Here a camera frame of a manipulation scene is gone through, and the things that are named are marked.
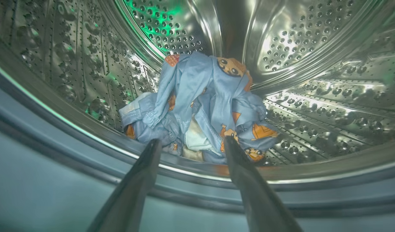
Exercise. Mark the stainless steel washing machine drum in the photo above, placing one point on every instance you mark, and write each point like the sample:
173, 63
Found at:
313, 48

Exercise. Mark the blue cartoon print garment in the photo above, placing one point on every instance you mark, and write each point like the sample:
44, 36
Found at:
191, 87

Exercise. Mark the grey rubber door gasket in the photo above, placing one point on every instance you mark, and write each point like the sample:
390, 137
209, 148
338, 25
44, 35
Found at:
39, 167

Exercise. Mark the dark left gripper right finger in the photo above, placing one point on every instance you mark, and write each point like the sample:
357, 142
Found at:
255, 199

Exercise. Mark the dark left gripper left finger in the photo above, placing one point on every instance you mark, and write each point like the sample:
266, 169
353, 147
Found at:
133, 187

